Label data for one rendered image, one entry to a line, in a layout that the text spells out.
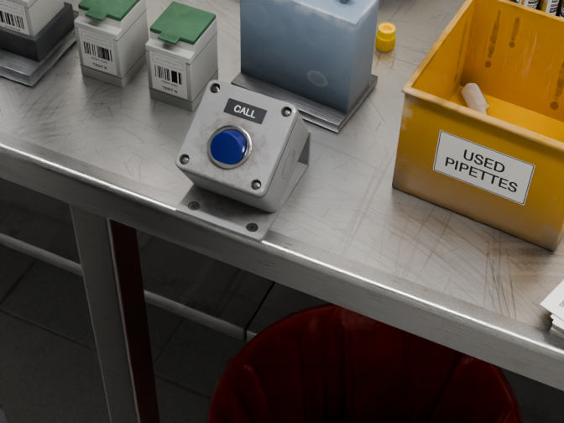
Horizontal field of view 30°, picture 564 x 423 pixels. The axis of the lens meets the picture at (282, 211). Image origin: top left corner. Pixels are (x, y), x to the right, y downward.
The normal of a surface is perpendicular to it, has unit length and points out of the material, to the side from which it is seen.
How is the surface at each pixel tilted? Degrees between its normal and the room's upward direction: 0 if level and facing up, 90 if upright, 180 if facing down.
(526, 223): 90
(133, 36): 90
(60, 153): 0
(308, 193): 0
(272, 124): 30
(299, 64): 90
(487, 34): 90
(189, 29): 0
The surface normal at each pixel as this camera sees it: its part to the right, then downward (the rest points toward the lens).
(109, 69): -0.42, 0.67
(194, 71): 0.91, 0.33
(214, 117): -0.19, -0.25
